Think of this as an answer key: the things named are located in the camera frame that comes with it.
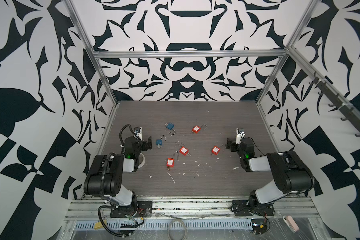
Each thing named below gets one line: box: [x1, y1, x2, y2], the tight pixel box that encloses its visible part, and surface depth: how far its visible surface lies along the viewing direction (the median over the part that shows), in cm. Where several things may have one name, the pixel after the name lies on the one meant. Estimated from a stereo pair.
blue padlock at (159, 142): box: [156, 135, 167, 149], surface depth 99 cm
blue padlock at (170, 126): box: [164, 122, 176, 137], surface depth 107 cm
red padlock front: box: [166, 151, 179, 168], surface depth 90 cm
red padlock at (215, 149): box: [211, 143, 227, 156], surface depth 95 cm
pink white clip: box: [282, 215, 300, 233], surface depth 70 cm
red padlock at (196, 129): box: [191, 124, 208, 134], surface depth 105 cm
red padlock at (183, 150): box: [175, 140, 191, 157], surface depth 95 cm
